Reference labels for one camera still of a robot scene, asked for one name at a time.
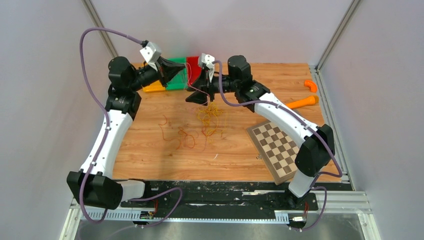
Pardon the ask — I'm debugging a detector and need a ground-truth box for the wooden chessboard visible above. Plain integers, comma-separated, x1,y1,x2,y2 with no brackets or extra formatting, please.
246,120,300,185

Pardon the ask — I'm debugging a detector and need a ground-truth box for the red plastic bin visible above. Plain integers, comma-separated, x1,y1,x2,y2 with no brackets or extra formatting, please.
186,56,202,85

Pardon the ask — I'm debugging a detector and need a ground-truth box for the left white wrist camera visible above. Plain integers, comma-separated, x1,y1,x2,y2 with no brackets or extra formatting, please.
139,40,162,72

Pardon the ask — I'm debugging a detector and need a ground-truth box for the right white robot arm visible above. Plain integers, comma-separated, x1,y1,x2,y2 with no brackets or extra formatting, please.
185,53,335,209

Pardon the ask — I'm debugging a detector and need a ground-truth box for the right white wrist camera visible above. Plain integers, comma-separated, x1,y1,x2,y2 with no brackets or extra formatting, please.
198,53,216,82

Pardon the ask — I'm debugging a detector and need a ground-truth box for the yellow plastic bin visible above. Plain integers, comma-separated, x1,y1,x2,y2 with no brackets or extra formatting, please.
141,61,166,93

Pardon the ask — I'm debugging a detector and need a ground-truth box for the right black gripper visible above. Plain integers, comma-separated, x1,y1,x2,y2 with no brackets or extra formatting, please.
186,67,240,105

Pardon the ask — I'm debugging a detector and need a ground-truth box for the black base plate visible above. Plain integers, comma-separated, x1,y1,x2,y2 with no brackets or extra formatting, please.
121,180,319,220

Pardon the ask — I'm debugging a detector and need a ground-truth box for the right purple robot hose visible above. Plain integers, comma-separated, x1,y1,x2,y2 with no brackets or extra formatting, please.
211,59,344,232

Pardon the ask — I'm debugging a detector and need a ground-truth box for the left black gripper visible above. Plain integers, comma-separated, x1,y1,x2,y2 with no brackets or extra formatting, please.
129,56,185,93

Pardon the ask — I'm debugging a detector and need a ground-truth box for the left purple robot hose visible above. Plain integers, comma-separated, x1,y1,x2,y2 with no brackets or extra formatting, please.
77,27,184,228

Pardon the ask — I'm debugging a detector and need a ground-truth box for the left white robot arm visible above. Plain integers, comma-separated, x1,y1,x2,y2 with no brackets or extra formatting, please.
66,56,185,210

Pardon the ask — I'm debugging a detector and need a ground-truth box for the purple robot hose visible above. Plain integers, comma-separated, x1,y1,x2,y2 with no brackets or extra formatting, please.
77,27,184,228
211,59,344,232

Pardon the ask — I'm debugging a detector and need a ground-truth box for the green plastic bin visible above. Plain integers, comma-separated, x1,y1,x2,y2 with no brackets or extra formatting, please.
165,57,188,91

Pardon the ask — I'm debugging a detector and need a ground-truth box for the orange curved plastic piece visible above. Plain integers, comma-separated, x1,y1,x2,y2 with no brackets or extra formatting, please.
303,80,318,93

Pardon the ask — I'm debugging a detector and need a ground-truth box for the aluminium frame rail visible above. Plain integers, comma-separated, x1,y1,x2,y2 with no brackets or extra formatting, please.
59,187,382,240

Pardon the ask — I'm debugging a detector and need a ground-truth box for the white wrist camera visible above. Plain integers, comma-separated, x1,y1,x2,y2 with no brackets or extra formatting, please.
198,53,216,82
139,40,162,72

